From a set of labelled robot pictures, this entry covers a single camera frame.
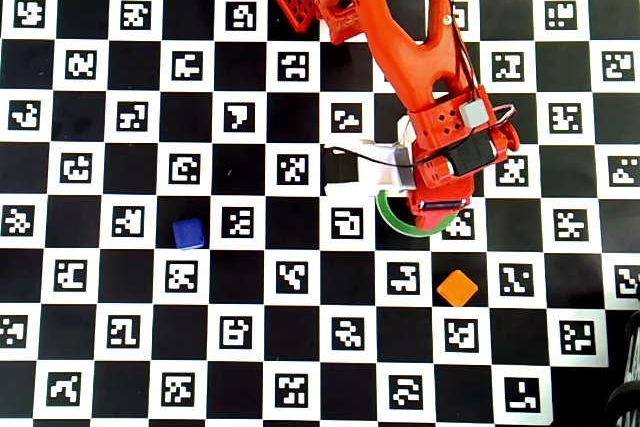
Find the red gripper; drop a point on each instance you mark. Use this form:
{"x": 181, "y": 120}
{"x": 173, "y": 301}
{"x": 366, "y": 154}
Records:
{"x": 442, "y": 206}

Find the orange cube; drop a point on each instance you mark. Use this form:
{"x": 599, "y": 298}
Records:
{"x": 457, "y": 288}

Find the blue cube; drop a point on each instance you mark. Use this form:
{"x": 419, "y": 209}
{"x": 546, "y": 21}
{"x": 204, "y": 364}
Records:
{"x": 188, "y": 234}

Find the red robot arm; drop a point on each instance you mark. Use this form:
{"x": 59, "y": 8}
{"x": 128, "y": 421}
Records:
{"x": 410, "y": 47}

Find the grey square block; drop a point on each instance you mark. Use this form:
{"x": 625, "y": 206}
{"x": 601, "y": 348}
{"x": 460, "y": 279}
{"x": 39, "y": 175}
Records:
{"x": 473, "y": 113}

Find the black stand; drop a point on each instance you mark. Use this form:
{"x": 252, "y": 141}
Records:
{"x": 631, "y": 347}

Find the black white marker checkerboard mat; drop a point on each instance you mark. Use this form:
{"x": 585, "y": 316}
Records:
{"x": 30, "y": 167}

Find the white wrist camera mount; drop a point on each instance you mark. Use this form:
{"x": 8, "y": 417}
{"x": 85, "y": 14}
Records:
{"x": 372, "y": 174}

